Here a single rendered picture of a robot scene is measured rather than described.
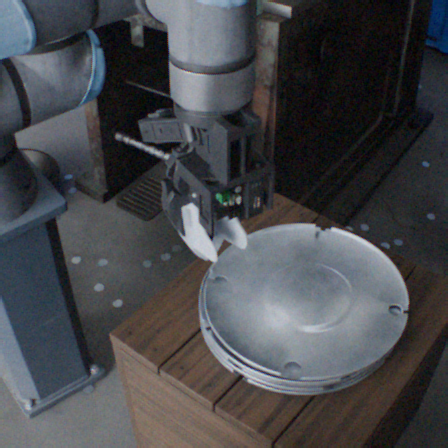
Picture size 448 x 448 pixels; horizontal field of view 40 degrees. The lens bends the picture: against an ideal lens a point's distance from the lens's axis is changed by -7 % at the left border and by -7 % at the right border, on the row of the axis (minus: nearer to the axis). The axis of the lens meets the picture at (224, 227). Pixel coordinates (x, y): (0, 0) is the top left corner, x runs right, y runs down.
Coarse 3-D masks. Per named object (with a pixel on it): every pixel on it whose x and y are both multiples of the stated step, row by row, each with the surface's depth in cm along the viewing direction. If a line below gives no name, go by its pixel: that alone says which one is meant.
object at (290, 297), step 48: (288, 240) 98; (336, 240) 98; (240, 288) 91; (288, 288) 90; (336, 288) 90; (384, 288) 90; (240, 336) 84; (288, 336) 84; (336, 336) 84; (384, 336) 84
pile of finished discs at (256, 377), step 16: (208, 272) 93; (208, 336) 86; (224, 352) 82; (240, 368) 82; (256, 368) 81; (288, 368) 81; (368, 368) 81; (256, 384) 82; (272, 384) 81; (288, 384) 80; (304, 384) 79; (320, 384) 79; (336, 384) 81; (352, 384) 81
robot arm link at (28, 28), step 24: (0, 0) 46; (24, 0) 47; (48, 0) 48; (72, 0) 50; (96, 0) 51; (0, 24) 47; (24, 24) 48; (48, 24) 50; (72, 24) 51; (0, 48) 48; (24, 48) 50
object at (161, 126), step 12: (168, 108) 68; (144, 120) 66; (156, 120) 64; (168, 120) 61; (180, 120) 59; (144, 132) 67; (156, 132) 64; (168, 132) 62; (180, 132) 60; (192, 132) 59
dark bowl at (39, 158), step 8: (32, 152) 171; (40, 152) 171; (32, 160) 171; (40, 160) 170; (48, 160) 169; (40, 168) 170; (48, 168) 168; (56, 168) 166; (48, 176) 168; (56, 176) 164; (56, 184) 159
